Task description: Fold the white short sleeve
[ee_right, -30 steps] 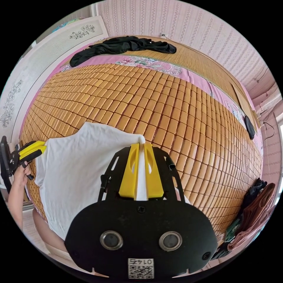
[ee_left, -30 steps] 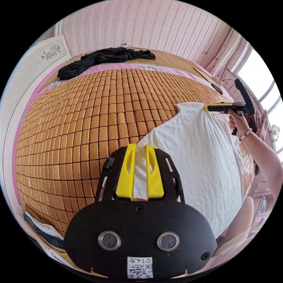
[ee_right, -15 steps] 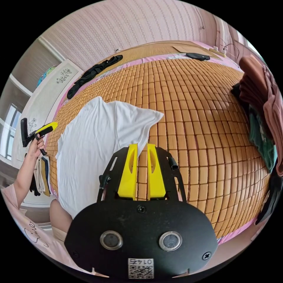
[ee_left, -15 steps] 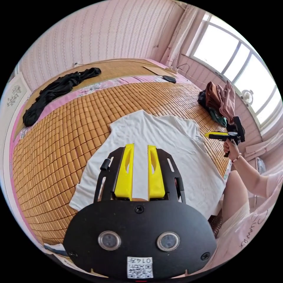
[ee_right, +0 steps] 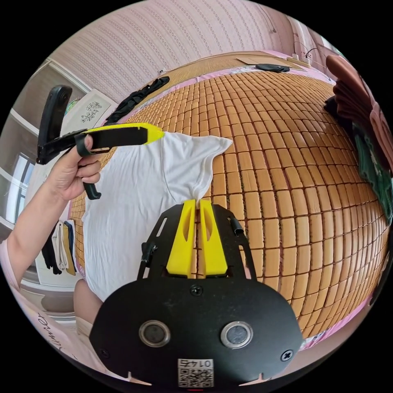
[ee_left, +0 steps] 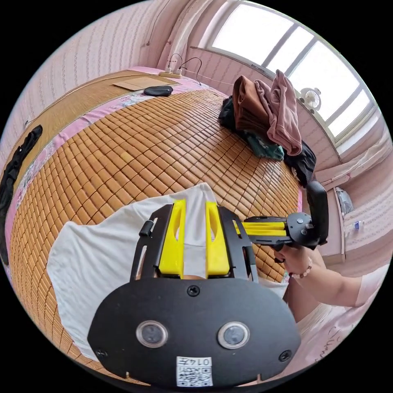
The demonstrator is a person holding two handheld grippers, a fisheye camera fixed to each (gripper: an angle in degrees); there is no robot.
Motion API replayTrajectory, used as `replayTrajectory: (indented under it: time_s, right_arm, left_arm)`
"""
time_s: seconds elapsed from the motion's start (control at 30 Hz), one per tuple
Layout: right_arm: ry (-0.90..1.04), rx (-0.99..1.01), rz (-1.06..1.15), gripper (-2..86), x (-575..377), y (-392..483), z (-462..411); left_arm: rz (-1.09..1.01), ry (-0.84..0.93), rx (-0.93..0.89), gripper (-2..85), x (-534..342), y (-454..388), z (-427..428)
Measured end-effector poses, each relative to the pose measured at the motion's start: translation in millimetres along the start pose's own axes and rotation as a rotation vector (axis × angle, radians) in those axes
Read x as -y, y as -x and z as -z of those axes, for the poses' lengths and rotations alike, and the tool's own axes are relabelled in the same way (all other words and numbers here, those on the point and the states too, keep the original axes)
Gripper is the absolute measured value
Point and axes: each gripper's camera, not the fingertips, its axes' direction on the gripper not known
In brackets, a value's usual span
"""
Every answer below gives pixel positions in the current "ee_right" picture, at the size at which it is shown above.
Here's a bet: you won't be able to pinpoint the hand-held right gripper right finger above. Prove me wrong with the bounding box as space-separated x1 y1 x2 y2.
200 200 229 278

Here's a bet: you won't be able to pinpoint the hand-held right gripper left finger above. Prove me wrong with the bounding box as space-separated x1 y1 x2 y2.
166 199 197 279

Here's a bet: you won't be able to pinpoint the white short sleeve shirt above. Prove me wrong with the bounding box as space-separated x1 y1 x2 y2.
81 131 234 303

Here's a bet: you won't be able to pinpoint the person's left forearm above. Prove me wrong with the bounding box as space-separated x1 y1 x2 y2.
5 181 67 280

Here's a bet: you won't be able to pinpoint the person's left hand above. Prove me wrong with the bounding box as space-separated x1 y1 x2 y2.
45 135 102 203

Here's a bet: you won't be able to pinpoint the black garment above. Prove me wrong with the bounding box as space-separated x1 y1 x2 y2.
105 76 171 125

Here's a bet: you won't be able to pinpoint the white cupboard with flower print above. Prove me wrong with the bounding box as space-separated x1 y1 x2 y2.
63 90 113 133

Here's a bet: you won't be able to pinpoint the bed with woven mat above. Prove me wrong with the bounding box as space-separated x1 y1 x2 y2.
70 50 392 351

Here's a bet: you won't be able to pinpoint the person's body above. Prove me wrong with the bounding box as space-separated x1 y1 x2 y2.
0 239 151 388

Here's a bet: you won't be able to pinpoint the hanging clothes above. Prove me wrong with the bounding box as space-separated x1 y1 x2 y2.
41 219 78 276

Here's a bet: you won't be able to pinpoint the flat cardboard sheet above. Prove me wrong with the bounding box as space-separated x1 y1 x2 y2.
235 56 307 72

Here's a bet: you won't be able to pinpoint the small black cloth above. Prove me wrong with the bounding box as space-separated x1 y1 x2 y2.
255 63 291 73

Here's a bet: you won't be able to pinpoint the window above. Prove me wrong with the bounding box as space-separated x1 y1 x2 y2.
0 153 36 222

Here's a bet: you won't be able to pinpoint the pile of clothes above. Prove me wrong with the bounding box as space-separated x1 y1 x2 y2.
322 54 393 226

